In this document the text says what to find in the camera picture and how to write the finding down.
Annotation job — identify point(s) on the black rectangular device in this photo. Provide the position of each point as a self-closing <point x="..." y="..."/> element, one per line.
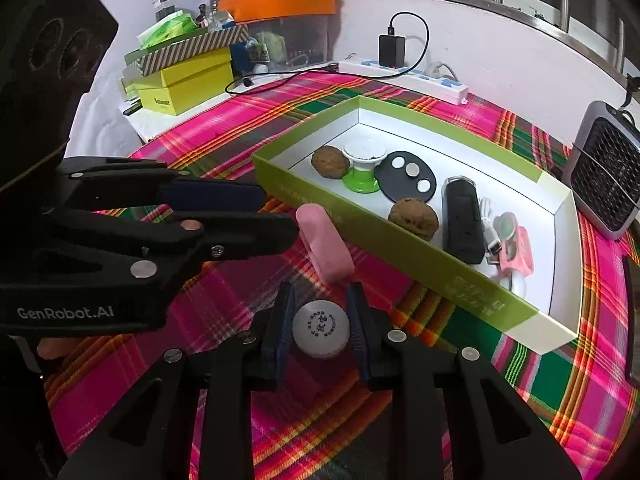
<point x="462" y="225"/>

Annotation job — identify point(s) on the black oval remote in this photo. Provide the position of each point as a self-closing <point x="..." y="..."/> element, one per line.
<point x="395" y="185"/>

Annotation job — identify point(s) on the pink plaid tablecloth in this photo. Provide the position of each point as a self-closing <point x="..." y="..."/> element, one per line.
<point x="450" y="410"/>

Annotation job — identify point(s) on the striped cardboard box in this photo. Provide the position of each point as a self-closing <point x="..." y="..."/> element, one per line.
<point x="200" y="47"/>

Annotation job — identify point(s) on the green and white cardboard box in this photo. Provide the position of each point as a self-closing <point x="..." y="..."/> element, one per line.
<point x="425" y="267"/>

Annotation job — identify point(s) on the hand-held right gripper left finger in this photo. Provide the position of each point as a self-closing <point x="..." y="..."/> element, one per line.
<point x="282" y="330"/>

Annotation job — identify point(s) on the dark lidded jar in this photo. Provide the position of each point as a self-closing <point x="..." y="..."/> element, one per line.
<point x="163" y="8"/>

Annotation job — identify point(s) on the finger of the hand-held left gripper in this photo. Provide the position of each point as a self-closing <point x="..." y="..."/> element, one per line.
<point x="215" y="195"/>
<point x="250" y="232"/>

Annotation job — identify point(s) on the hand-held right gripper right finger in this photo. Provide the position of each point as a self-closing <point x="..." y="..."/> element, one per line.
<point x="357" y="330"/>

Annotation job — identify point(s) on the black bent bracket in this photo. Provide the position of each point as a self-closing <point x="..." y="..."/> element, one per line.
<point x="634" y="87"/>

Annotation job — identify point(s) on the pink plastic gadget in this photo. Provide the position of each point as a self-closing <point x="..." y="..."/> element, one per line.
<point x="520" y="255"/>

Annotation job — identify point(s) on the pink oblong case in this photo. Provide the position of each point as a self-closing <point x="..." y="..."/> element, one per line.
<point x="325" y="245"/>

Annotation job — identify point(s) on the clear container with orange lid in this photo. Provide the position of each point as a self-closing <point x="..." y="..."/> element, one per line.
<point x="280" y="0"/>

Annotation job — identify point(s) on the brown walnut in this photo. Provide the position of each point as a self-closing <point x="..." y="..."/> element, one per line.
<point x="412" y="215"/>
<point x="329" y="161"/>

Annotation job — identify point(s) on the black smartphone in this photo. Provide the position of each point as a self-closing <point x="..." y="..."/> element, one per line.
<point x="633" y="320"/>

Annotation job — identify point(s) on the green and white suction holder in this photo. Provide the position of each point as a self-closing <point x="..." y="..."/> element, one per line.
<point x="361" y="182"/>

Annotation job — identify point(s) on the green tissue packet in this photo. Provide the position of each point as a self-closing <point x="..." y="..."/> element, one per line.
<point x="167" y="30"/>

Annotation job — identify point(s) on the black charger adapter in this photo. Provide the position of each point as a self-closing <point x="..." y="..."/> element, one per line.
<point x="391" y="50"/>

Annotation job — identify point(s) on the white power strip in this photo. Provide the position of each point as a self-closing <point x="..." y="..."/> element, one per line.
<point x="440" y="89"/>

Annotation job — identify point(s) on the grey fan heater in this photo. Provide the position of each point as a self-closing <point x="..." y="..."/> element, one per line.
<point x="600" y="175"/>

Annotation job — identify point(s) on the yellow cardboard box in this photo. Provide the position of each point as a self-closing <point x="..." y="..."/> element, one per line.
<point x="190" y="90"/>

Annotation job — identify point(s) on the white round jar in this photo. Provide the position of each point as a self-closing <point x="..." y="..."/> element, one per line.
<point x="320" y="330"/>

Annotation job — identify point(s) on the person's left hand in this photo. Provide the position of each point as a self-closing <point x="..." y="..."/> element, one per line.
<point x="57" y="348"/>

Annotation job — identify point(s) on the white dome-shaped gadget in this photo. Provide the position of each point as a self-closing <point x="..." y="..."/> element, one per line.
<point x="515" y="284"/>

